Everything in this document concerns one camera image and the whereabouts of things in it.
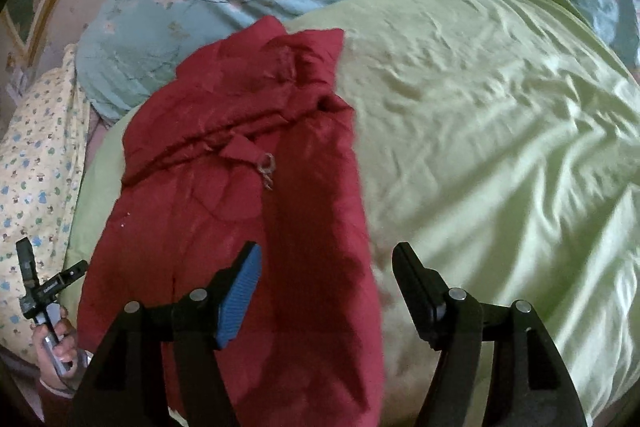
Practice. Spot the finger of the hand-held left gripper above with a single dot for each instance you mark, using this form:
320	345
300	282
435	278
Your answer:
64	278
26	263

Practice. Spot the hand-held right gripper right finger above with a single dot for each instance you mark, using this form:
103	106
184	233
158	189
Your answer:
417	287

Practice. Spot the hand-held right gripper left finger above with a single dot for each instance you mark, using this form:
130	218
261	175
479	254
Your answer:
240	292

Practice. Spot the red quilted jacket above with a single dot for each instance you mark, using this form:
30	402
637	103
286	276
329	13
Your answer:
250	147

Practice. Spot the person's left forearm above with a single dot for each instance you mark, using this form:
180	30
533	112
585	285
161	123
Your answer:
54	388

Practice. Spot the person's left hand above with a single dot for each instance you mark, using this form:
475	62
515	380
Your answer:
65	342

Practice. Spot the yellow animal print quilt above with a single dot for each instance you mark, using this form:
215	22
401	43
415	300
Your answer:
37	167

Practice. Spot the pink bed sheet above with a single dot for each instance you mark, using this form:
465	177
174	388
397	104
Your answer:
97	124

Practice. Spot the light green blanket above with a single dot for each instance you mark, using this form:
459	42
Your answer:
500	147

